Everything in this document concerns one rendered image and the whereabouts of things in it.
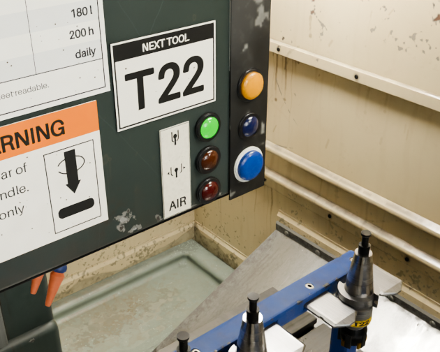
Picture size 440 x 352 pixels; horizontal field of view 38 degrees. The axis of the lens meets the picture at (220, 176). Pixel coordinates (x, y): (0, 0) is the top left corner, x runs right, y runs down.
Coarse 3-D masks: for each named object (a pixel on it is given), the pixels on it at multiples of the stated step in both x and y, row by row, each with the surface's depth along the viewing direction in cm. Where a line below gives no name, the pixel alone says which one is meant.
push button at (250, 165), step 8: (248, 152) 60; (256, 152) 60; (240, 160) 60; (248, 160) 60; (256, 160) 61; (240, 168) 60; (248, 168) 60; (256, 168) 61; (240, 176) 60; (248, 176) 61
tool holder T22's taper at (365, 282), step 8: (360, 256) 94; (368, 256) 94; (352, 264) 96; (360, 264) 94; (368, 264) 94; (352, 272) 96; (360, 272) 95; (368, 272) 95; (352, 280) 96; (360, 280) 95; (368, 280) 95; (344, 288) 98; (352, 288) 96; (360, 288) 96; (368, 288) 96; (360, 296) 96; (368, 296) 96
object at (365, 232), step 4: (364, 232) 93; (368, 232) 93; (364, 236) 93; (368, 236) 93; (364, 240) 93; (368, 240) 93; (360, 244) 94; (364, 244) 94; (368, 244) 94; (360, 248) 94; (364, 248) 94; (368, 248) 94; (360, 252) 94; (364, 252) 94; (368, 252) 94
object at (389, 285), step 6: (378, 270) 104; (384, 270) 104; (378, 276) 102; (384, 276) 102; (390, 276) 102; (378, 282) 101; (384, 282) 101; (390, 282) 101; (396, 282) 101; (384, 288) 100; (390, 288) 100; (396, 288) 100; (384, 294) 99; (390, 294) 99; (396, 294) 99
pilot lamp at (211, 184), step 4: (208, 184) 58; (212, 184) 59; (216, 184) 59; (204, 188) 58; (208, 188) 58; (212, 188) 59; (216, 188) 59; (204, 192) 58; (208, 192) 58; (212, 192) 59; (216, 192) 59; (204, 196) 59; (208, 196) 59; (212, 196) 59; (208, 200) 59
